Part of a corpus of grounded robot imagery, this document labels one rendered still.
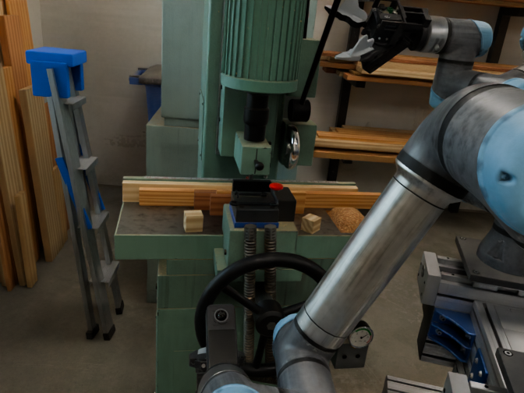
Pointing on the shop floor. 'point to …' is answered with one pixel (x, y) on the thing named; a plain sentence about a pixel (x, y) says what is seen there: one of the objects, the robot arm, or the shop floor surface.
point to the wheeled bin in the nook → (154, 93)
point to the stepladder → (78, 177)
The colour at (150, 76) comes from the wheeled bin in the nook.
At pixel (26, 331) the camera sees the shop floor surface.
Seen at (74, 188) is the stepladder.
